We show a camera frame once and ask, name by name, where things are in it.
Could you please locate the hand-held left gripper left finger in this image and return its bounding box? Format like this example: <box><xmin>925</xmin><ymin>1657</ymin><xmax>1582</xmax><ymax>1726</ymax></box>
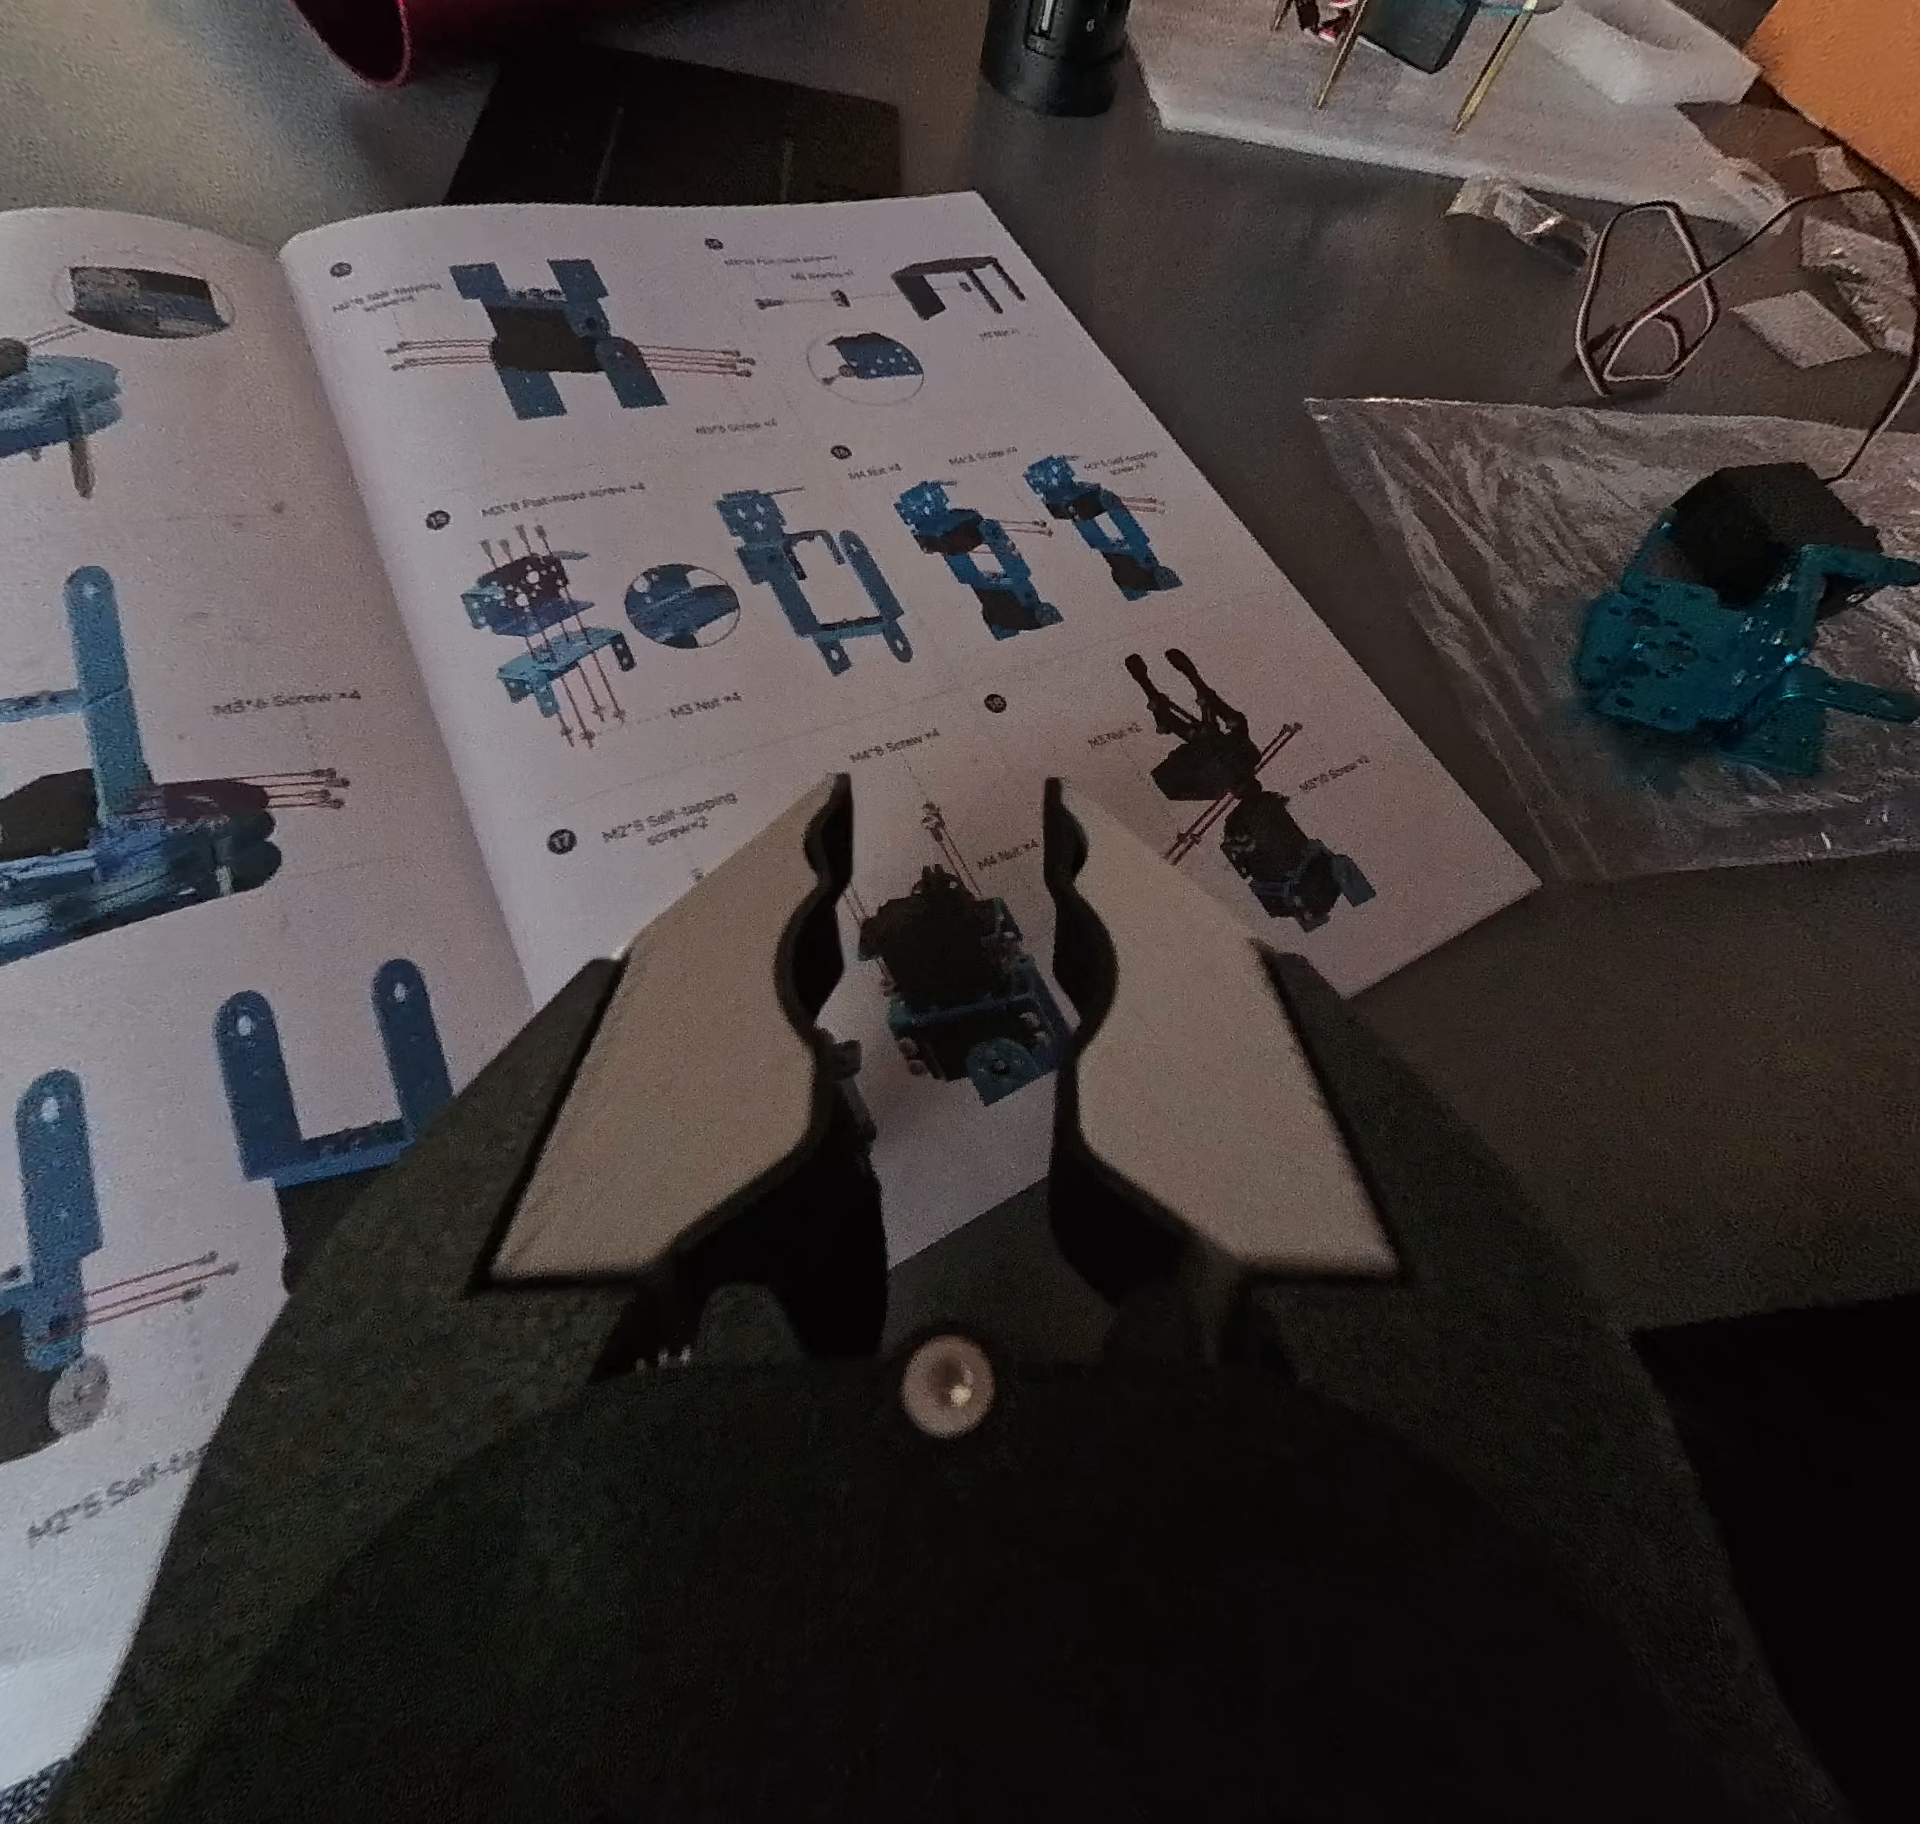
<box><xmin>480</xmin><ymin>774</ymin><xmax>888</xmax><ymax>1293</ymax></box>

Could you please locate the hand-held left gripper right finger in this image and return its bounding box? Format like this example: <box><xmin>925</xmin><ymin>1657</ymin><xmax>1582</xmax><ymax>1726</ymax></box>
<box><xmin>1042</xmin><ymin>779</ymin><xmax>1403</xmax><ymax>1360</ymax></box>

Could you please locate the blue metal bracket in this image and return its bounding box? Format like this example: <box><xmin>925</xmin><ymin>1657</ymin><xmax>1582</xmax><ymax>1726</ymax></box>
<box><xmin>1573</xmin><ymin>505</ymin><xmax>1920</xmax><ymax>782</ymax></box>

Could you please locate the blue toy robot arm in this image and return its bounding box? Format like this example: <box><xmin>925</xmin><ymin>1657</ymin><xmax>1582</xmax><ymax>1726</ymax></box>
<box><xmin>1273</xmin><ymin>0</ymin><xmax>1599</xmax><ymax>135</ymax></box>

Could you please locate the dark grey desk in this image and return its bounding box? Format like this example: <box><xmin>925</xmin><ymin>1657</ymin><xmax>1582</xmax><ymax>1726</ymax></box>
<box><xmin>0</xmin><ymin>0</ymin><xmax>1920</xmax><ymax>1346</ymax></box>

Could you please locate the large clear plastic bag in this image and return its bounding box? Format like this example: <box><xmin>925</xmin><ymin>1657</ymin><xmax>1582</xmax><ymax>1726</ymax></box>
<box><xmin>1302</xmin><ymin>396</ymin><xmax>1920</xmax><ymax>883</ymax></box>

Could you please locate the printed instruction sheet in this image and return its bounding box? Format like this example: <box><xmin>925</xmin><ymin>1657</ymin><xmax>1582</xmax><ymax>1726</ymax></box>
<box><xmin>0</xmin><ymin>190</ymin><xmax>1546</xmax><ymax>1669</ymax></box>

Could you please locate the pile of small parts bags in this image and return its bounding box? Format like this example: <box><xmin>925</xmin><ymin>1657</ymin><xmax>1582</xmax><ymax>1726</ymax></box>
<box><xmin>1444</xmin><ymin>145</ymin><xmax>1920</xmax><ymax>374</ymax></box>

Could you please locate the dark flat pad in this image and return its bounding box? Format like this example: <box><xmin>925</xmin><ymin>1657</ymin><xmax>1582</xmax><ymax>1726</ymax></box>
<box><xmin>445</xmin><ymin>46</ymin><xmax>905</xmax><ymax>211</ymax></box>

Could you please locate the white foam sheet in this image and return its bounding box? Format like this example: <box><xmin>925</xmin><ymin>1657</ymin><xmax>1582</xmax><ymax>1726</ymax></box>
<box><xmin>1141</xmin><ymin>0</ymin><xmax>1771</xmax><ymax>181</ymax></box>

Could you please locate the black ribbed cylinder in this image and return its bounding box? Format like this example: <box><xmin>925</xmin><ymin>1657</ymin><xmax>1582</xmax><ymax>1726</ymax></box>
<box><xmin>980</xmin><ymin>0</ymin><xmax>1159</xmax><ymax>116</ymax></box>

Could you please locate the white foam cutout block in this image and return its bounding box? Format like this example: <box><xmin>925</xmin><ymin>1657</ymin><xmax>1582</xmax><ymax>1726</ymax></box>
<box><xmin>1561</xmin><ymin>0</ymin><xmax>1763</xmax><ymax>107</ymax></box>

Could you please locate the orange and white cardboard box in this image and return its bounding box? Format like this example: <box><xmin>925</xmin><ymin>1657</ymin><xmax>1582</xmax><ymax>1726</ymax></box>
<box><xmin>1744</xmin><ymin>0</ymin><xmax>1920</xmax><ymax>201</ymax></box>

